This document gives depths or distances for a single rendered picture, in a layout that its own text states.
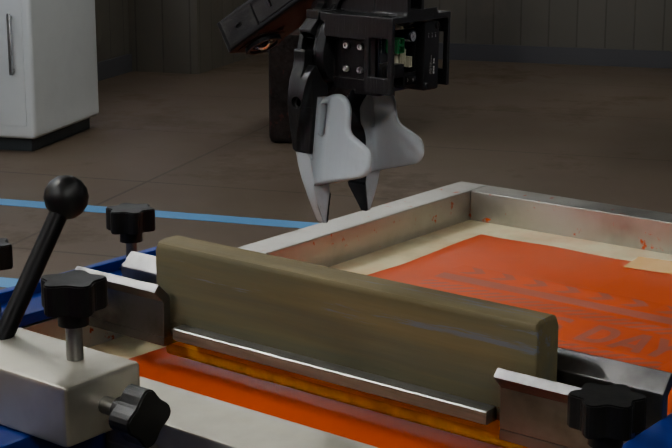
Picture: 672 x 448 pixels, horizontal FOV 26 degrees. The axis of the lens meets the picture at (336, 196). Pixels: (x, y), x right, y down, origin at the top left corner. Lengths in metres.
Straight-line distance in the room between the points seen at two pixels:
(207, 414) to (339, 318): 0.23
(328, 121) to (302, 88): 0.03
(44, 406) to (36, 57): 6.42
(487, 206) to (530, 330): 0.71
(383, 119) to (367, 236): 0.49
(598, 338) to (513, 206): 0.40
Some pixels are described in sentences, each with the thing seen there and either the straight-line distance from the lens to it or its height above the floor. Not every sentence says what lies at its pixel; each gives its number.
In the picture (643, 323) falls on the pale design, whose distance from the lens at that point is 1.34.
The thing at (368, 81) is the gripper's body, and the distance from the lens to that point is 0.99.
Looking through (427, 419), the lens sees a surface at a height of 0.97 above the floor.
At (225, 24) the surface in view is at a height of 1.24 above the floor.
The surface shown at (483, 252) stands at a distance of 1.56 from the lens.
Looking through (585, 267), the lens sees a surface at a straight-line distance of 1.51.
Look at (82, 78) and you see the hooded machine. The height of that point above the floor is 0.29.
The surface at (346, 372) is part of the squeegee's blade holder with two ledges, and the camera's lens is 1.07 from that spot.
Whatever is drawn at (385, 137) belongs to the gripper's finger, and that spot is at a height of 1.16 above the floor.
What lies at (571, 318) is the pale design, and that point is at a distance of 1.34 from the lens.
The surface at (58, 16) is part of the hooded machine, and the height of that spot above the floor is 0.64.
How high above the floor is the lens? 1.35
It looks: 13 degrees down
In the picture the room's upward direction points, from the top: straight up
